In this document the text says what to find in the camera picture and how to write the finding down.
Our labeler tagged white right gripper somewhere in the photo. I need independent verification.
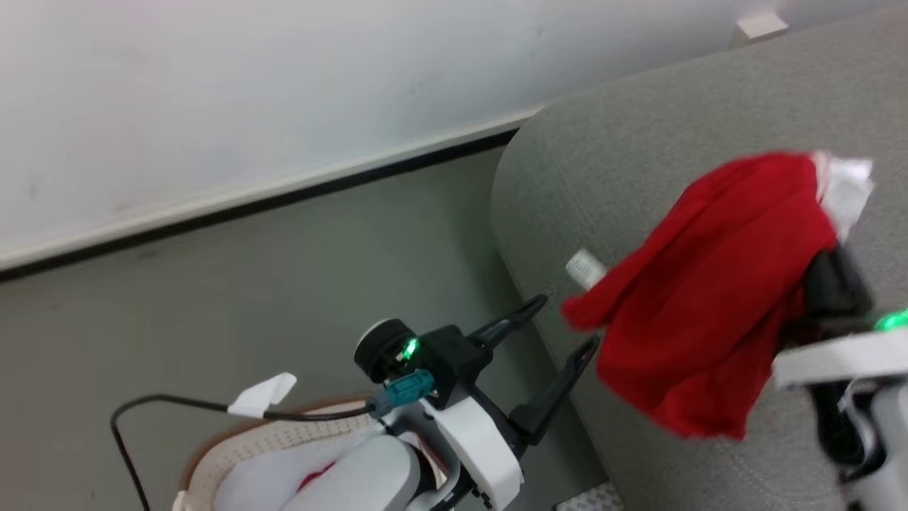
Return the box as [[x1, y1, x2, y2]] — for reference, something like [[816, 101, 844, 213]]
[[771, 328, 908, 389]]

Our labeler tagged red garment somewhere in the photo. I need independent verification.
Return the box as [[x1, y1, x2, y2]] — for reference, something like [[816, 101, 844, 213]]
[[560, 150, 839, 441]]

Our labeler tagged thin black cable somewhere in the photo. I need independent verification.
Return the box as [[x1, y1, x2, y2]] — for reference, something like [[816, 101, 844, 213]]
[[110, 394, 378, 511]]

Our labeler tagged white perforated laundry basket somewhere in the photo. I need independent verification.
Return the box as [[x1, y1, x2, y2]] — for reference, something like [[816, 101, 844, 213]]
[[172, 395, 448, 511]]

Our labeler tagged grey textured mat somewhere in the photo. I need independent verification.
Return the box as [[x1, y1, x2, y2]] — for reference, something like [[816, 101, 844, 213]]
[[555, 482, 626, 511]]

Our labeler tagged white clothing label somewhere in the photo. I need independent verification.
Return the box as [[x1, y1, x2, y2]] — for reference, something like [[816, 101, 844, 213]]
[[565, 248, 609, 292]]

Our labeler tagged white wall baseboard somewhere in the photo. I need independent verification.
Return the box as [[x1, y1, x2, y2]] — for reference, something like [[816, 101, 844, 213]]
[[0, 105, 550, 283]]

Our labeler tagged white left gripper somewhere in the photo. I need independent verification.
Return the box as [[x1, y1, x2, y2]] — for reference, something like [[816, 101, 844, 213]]
[[419, 294, 601, 511]]

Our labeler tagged grey fabric sofa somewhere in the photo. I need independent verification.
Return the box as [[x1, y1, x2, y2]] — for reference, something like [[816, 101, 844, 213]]
[[488, 6, 908, 511]]

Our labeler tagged white cable tag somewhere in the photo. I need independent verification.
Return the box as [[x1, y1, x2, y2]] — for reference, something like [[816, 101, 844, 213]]
[[226, 372, 298, 419]]

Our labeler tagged small white box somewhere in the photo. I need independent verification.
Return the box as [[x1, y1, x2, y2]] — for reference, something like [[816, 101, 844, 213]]
[[733, 12, 790, 43]]

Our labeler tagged white clothing with red print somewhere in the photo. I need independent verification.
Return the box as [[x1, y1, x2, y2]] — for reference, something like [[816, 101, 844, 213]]
[[211, 424, 398, 511]]

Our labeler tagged teal cable connector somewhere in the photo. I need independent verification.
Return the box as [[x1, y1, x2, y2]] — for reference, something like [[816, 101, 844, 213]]
[[367, 368, 436, 417]]

